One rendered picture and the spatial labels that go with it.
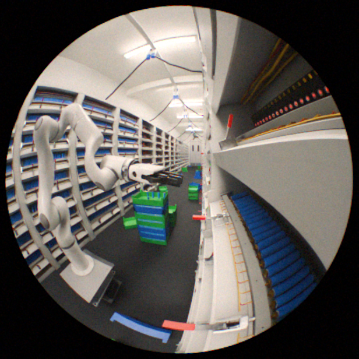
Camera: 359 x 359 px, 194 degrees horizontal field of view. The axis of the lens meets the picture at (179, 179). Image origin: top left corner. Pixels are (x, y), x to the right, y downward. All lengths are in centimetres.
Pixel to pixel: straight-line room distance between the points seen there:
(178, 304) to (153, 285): 25
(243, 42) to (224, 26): 6
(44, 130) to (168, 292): 115
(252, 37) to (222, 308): 41
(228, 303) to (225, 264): 8
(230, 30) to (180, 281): 113
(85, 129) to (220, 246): 55
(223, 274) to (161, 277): 82
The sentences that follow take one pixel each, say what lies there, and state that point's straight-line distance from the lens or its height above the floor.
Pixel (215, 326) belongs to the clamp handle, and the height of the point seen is 74.
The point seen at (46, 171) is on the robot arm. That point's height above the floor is 89.
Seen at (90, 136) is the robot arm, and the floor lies 99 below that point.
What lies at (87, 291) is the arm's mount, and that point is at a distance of 70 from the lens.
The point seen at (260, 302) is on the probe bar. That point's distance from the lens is 17.
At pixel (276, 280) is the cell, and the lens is 19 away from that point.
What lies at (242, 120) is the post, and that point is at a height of 105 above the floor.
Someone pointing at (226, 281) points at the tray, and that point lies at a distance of 21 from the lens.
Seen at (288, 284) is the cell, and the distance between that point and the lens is 19.
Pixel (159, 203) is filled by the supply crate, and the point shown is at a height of 51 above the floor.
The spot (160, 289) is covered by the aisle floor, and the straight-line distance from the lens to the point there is 96.
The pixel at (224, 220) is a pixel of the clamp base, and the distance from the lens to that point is 31.
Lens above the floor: 90
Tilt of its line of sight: 13 degrees down
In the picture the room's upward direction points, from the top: straight up
